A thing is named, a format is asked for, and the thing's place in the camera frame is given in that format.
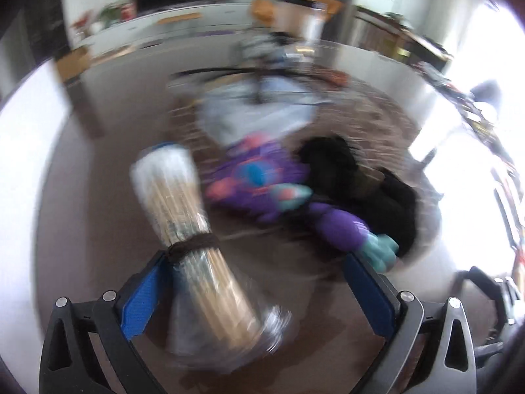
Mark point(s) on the dark wooden chair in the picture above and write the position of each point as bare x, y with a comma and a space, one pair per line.
393, 37

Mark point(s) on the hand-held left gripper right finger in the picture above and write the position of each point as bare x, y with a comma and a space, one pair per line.
369, 295

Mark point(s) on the orange chair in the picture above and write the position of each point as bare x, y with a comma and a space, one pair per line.
262, 8

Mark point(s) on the black fluffy cloth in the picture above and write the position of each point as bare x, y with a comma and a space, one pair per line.
328, 164

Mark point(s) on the bamboo skewer bundle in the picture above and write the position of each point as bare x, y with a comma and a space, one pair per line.
176, 197

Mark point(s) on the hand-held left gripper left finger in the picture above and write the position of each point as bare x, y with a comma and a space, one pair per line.
139, 303

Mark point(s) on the red ornament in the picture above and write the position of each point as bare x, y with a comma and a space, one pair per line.
128, 11

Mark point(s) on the red flower arrangement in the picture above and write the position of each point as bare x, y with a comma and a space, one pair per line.
82, 21

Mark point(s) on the purple plush toy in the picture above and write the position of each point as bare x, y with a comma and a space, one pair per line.
262, 172

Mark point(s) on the long white cabinet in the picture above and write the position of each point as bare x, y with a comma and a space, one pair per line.
164, 28

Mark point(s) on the clear plastic box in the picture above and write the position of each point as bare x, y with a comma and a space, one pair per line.
254, 111

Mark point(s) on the bushy green potted plant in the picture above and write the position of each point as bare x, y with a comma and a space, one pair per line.
110, 13

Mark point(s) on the wooden bench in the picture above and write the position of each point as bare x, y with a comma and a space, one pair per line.
178, 18

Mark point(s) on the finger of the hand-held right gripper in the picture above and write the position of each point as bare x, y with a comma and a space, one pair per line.
496, 291

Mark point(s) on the clear storage bin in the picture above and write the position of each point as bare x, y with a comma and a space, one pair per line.
299, 20

